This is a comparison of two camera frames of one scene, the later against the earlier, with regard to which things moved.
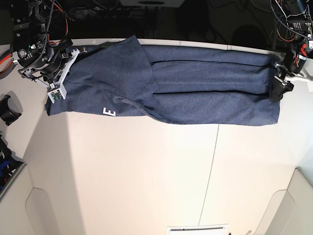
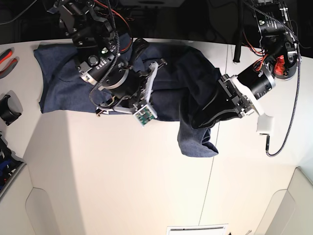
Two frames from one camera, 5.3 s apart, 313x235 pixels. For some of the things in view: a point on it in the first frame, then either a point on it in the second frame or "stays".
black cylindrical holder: [11, 107] stays
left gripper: [51, 75] -> [137, 89]
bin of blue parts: [11, 165] stays
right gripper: [293, 62] -> [226, 102]
